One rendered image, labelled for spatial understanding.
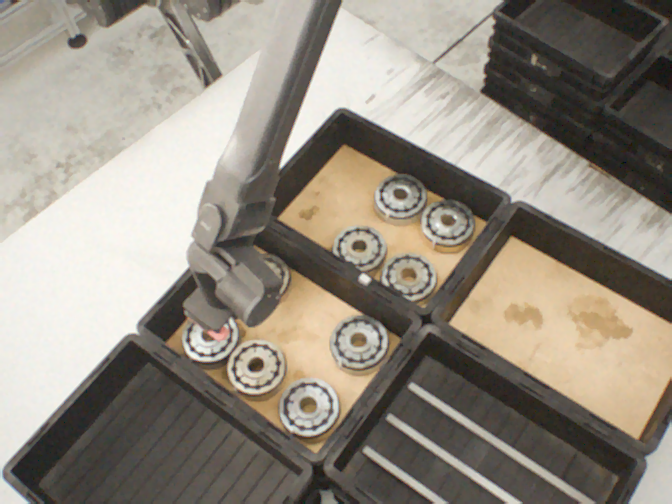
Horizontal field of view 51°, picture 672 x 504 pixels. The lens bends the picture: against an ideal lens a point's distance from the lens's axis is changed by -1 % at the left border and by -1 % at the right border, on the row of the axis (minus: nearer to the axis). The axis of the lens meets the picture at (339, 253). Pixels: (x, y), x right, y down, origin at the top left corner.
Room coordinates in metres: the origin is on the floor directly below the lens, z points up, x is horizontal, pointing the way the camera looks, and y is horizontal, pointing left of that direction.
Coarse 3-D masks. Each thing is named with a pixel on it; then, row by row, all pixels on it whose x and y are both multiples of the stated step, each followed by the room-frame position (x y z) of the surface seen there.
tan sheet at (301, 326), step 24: (312, 288) 0.62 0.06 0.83; (288, 312) 0.58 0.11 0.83; (312, 312) 0.57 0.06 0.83; (336, 312) 0.57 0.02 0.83; (264, 336) 0.53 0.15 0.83; (288, 336) 0.53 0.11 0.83; (312, 336) 0.52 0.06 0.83; (288, 360) 0.48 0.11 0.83; (312, 360) 0.48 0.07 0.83; (288, 384) 0.44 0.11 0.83; (336, 384) 0.43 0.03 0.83; (360, 384) 0.42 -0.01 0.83; (264, 408) 0.40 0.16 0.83; (312, 408) 0.39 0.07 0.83
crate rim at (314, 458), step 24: (288, 240) 0.67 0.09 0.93; (336, 264) 0.61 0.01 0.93; (168, 288) 0.60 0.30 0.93; (360, 288) 0.56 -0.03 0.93; (408, 312) 0.50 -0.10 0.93; (144, 336) 0.51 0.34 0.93; (408, 336) 0.46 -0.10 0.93; (216, 384) 0.42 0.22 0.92; (240, 408) 0.37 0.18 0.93; (360, 408) 0.35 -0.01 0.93; (336, 432) 0.32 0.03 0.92; (312, 456) 0.28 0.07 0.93
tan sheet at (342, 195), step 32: (352, 160) 0.91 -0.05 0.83; (320, 192) 0.84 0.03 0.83; (352, 192) 0.83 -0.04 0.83; (288, 224) 0.77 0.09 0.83; (320, 224) 0.76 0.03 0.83; (352, 224) 0.75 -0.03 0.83; (384, 224) 0.74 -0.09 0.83; (416, 224) 0.74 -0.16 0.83; (448, 224) 0.73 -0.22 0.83; (480, 224) 0.72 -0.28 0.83; (448, 256) 0.66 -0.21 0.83
